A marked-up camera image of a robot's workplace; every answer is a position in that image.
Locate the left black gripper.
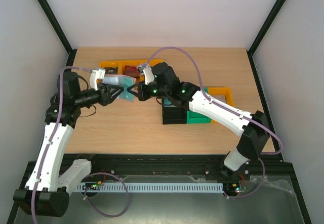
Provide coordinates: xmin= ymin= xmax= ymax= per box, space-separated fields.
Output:
xmin=74 ymin=82 xmax=124 ymax=108

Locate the pink card holder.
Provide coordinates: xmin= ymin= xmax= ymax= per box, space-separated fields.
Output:
xmin=102 ymin=75 xmax=136 ymax=102

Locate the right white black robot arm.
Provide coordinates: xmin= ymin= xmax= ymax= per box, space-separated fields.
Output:
xmin=127 ymin=62 xmax=270 ymax=180

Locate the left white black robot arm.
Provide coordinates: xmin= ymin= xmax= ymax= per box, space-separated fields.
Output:
xmin=13 ymin=71 xmax=124 ymax=217

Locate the red card stack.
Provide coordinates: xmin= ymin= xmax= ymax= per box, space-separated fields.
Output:
xmin=124 ymin=65 xmax=140 ymax=78

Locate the black card stack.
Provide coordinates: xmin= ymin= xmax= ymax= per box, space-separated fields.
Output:
xmin=104 ymin=67 xmax=118 ymax=75

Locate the teal card stack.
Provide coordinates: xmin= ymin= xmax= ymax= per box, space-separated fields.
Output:
xmin=163 ymin=98 xmax=176 ymax=107

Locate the pink card in bin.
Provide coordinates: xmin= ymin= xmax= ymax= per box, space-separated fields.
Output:
xmin=215 ymin=95 xmax=226 ymax=103

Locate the yellow bin left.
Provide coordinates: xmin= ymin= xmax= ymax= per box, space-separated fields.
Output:
xmin=99 ymin=61 xmax=122 ymax=74

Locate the yellow bin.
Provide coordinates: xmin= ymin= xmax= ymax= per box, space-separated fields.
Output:
xmin=143 ymin=59 xmax=163 ymax=68
xmin=99 ymin=61 xmax=122 ymax=74
xmin=207 ymin=87 xmax=235 ymax=107
xmin=121 ymin=60 xmax=140 ymax=79

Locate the yellow bin middle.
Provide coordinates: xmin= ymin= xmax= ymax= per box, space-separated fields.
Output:
xmin=121 ymin=60 xmax=140 ymax=79

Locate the black bin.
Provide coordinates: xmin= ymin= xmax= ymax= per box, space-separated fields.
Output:
xmin=161 ymin=99 xmax=187 ymax=125

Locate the green bin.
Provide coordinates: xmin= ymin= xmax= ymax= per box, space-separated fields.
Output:
xmin=186 ymin=87 xmax=213 ymax=124

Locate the yellow bin far right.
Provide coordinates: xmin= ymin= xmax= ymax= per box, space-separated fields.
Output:
xmin=207 ymin=87 xmax=235 ymax=107

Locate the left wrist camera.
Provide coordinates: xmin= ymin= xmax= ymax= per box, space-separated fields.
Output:
xmin=89 ymin=68 xmax=105 ymax=91

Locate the white slotted cable duct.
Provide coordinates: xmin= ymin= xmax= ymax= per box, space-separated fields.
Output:
xmin=88 ymin=183 xmax=223 ymax=193

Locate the left black frame post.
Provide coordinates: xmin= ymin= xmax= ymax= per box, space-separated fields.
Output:
xmin=37 ymin=0 xmax=76 ymax=55

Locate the black frame post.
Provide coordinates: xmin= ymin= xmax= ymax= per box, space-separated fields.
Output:
xmin=247 ymin=0 xmax=298 ymax=55
xmin=37 ymin=0 xmax=76 ymax=55

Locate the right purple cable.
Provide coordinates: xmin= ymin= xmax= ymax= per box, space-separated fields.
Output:
xmin=146 ymin=47 xmax=284 ymax=200

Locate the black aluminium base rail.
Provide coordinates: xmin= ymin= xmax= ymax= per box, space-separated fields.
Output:
xmin=26 ymin=153 xmax=297 ymax=182

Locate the right black frame post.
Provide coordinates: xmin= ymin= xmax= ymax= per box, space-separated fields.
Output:
xmin=247 ymin=0 xmax=298 ymax=55

